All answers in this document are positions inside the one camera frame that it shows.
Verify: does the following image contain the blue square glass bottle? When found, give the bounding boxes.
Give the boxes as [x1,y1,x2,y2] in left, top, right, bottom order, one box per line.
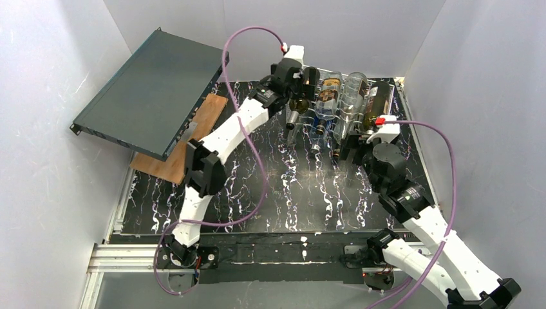
[309,116,335,155]

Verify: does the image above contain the dark grey rack server box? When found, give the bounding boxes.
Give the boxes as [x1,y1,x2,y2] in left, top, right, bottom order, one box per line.
[70,28,222,162]

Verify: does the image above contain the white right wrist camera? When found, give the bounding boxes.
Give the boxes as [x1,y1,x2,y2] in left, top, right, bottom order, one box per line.
[366,115,400,144]

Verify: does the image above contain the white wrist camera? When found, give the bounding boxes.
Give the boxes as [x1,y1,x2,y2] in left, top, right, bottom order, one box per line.
[281,42,305,66]
[366,115,400,144]

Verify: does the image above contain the brown wooden board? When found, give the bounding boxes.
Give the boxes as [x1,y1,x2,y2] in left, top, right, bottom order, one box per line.
[129,94,228,185]

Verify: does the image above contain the clear square bottle black cap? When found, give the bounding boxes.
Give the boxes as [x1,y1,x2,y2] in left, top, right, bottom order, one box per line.
[314,71,343,121]

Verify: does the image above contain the white wire wine rack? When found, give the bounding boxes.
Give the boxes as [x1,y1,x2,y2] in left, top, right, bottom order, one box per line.
[296,71,395,157]

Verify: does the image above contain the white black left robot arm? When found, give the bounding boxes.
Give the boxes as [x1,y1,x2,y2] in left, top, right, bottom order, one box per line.
[162,58,320,261]

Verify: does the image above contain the dark green wine bottle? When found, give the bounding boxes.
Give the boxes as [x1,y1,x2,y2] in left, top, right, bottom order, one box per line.
[362,81,391,133]

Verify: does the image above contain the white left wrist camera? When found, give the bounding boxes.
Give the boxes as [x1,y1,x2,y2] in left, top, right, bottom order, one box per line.
[281,42,305,66]

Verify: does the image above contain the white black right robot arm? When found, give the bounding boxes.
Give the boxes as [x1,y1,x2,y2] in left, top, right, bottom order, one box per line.
[341,131,522,308]

